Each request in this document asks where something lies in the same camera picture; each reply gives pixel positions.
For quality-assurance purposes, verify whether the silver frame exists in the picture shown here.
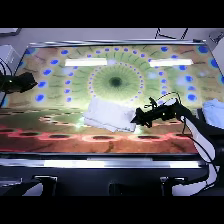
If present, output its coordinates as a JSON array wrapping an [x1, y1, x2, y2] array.
[[0, 39, 224, 197]]

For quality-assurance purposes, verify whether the white garment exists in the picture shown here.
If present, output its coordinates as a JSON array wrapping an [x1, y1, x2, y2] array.
[[82, 96, 138, 133]]

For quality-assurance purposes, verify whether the light blue garment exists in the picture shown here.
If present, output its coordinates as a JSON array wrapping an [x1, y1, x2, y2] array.
[[202, 98, 224, 130]]

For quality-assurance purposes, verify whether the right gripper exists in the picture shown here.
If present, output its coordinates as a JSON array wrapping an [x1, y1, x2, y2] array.
[[130, 102, 178, 129]]

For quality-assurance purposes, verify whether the black cable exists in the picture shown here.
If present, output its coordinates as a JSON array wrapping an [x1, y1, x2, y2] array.
[[180, 114, 218, 166], [0, 57, 15, 80]]

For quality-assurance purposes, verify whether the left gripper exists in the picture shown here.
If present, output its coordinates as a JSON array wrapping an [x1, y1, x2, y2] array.
[[13, 71, 39, 93]]

